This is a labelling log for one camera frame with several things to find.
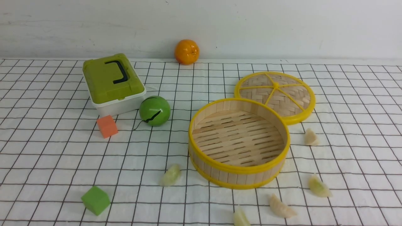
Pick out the pale green dumpling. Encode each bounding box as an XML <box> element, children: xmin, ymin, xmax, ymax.
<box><xmin>233</xmin><ymin>205</ymin><xmax>251</xmax><ymax>226</ymax></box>
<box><xmin>308</xmin><ymin>174</ymin><xmax>332</xmax><ymax>197</ymax></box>
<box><xmin>160</xmin><ymin>164</ymin><xmax>181</xmax><ymax>186</ymax></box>

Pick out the white dumpling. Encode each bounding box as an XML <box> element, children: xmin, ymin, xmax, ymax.
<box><xmin>269</xmin><ymin>194</ymin><xmax>297</xmax><ymax>218</ymax></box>
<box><xmin>304</xmin><ymin>128</ymin><xmax>320</xmax><ymax>146</ymax></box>

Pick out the pale green dumpling bottom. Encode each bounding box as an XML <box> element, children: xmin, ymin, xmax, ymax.
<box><xmin>233</xmin><ymin>205</ymin><xmax>251</xmax><ymax>226</ymax></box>

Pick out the white dumpling front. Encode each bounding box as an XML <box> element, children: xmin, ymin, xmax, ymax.
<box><xmin>269</xmin><ymin>194</ymin><xmax>297</xmax><ymax>218</ymax></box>

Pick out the bamboo steamer tray yellow rim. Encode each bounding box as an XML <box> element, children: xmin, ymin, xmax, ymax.
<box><xmin>188</xmin><ymin>98</ymin><xmax>290</xmax><ymax>189</ymax></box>

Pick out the bamboo steamer lid yellow rim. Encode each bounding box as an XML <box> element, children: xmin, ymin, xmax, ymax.
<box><xmin>234</xmin><ymin>71</ymin><xmax>316</xmax><ymax>125</ymax></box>

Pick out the green toy watermelon ball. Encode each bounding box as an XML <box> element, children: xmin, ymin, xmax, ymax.
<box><xmin>139</xmin><ymin>95</ymin><xmax>171</xmax><ymax>127</ymax></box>

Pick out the orange mandarin fruit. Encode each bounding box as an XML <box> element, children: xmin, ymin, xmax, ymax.
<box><xmin>175</xmin><ymin>40</ymin><xmax>199</xmax><ymax>65</ymax></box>

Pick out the green lidded white box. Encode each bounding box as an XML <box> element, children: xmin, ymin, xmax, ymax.
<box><xmin>82</xmin><ymin>53</ymin><xmax>146</xmax><ymax>117</ymax></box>

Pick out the orange foam cube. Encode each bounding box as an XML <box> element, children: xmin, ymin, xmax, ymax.
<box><xmin>96</xmin><ymin>115</ymin><xmax>118</xmax><ymax>139</ymax></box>

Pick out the green foam cube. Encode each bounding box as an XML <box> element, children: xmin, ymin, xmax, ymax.
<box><xmin>81</xmin><ymin>186</ymin><xmax>111</xmax><ymax>216</ymax></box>

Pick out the white grid-pattern tablecloth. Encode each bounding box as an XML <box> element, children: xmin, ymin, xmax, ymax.
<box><xmin>0</xmin><ymin>59</ymin><xmax>402</xmax><ymax>226</ymax></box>

